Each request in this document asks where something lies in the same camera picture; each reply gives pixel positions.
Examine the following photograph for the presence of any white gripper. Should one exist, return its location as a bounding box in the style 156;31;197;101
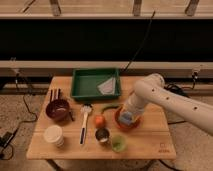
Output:
119;94;145;124

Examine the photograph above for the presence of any grey sponge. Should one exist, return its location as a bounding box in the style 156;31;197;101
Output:
121;113;132;122

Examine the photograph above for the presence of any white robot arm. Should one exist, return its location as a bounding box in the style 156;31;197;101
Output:
118;73;213;136

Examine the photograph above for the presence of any red bowl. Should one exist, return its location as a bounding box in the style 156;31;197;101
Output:
114;107;141;132

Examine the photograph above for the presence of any dark maroon bowl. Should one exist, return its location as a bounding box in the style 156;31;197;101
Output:
46;99;70;121

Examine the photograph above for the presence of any green chili pepper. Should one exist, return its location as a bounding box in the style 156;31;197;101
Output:
101;104;120;114

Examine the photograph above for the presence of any folded grey cloth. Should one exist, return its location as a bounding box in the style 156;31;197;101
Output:
97;77;115;95

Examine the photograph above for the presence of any orange tomato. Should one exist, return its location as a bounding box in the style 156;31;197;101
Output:
94;115;106;128

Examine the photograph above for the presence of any green plastic cup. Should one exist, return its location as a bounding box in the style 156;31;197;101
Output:
111;135;127;153

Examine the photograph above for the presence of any small metal cup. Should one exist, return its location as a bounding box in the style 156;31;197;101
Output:
95;128;110;144

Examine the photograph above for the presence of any green plastic tray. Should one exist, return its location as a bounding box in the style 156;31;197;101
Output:
71;68;121;102

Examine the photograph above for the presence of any dark chopstick left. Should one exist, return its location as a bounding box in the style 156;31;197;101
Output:
49;89;53;102

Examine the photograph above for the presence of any white paper cup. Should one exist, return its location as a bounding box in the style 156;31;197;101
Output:
43;125;64;147

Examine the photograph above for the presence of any black power adapter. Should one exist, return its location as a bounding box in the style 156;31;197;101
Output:
0;132;14;147

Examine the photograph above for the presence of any black hanging cable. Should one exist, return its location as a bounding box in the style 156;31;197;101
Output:
119;10;157;75

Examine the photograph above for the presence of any black floor cable left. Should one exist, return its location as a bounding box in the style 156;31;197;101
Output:
0;75;38;160

